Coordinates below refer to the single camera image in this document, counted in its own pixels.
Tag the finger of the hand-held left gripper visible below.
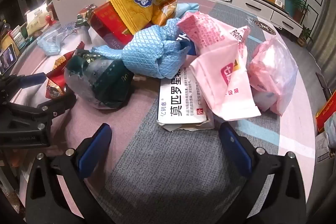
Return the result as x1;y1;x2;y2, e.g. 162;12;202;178
12;72;50;89
8;91;78;132

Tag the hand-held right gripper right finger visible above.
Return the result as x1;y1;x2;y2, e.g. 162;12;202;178
218;122;307;224

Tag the red gold candy wrapper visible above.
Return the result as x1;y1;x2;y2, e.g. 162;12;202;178
46;42;86;100

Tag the red box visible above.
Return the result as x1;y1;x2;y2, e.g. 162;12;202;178
88;2;134;46

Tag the pink translucent plastic bag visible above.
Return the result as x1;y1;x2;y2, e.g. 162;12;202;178
248;36;298;115

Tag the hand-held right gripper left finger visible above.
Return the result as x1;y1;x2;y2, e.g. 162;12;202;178
26;123;113;224

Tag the blue face mask clear packet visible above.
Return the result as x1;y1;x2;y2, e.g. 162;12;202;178
37;23;79;56

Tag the grey curtain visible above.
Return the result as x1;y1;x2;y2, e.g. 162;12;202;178
312;0;336;72

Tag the potted green plant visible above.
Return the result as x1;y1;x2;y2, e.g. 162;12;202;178
293;0;311;22
297;26;314;47

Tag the white medicine box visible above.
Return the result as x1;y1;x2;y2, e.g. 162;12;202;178
157;67;214;132

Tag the smartphone with lit screen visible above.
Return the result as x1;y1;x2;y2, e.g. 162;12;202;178
0;44;16;75

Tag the light blue cloth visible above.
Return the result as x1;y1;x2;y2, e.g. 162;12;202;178
177;3;201;18

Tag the dark green foil bag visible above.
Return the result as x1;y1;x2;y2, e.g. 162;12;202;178
64;52;135;109

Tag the pink tissue packet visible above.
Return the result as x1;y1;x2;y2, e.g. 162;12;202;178
178;11;261;121

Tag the red gift bag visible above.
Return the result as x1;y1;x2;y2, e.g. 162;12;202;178
315;90;336;132

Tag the pink grey table mat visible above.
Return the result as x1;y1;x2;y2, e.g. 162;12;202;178
8;0;318;224

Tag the blue textured cloth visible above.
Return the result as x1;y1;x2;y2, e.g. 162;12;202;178
92;18;195;79

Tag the red green candy wrapper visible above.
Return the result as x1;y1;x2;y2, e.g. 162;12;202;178
76;5;95;28

